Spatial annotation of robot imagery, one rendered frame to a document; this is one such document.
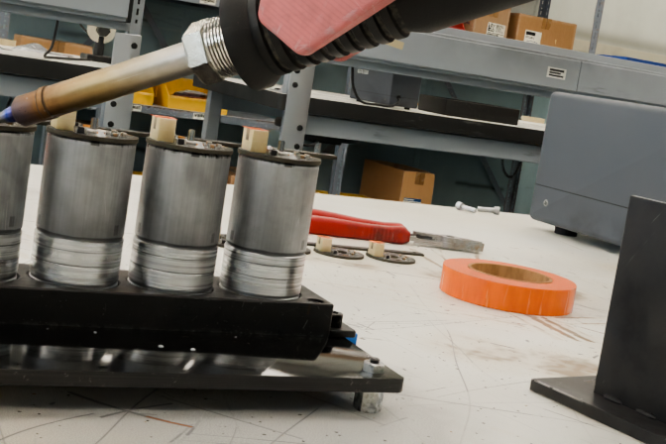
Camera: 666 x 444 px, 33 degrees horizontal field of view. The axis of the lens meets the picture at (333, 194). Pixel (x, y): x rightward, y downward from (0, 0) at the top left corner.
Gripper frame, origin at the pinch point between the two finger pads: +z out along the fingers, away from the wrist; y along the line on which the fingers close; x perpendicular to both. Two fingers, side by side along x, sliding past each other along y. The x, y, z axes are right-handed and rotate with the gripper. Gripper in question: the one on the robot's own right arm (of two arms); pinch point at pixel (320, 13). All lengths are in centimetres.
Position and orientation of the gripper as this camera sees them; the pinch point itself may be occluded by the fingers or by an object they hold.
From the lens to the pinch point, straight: 26.1
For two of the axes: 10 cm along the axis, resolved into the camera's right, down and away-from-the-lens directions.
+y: -3.4, 0.5, -9.4
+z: -5.9, 7.6, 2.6
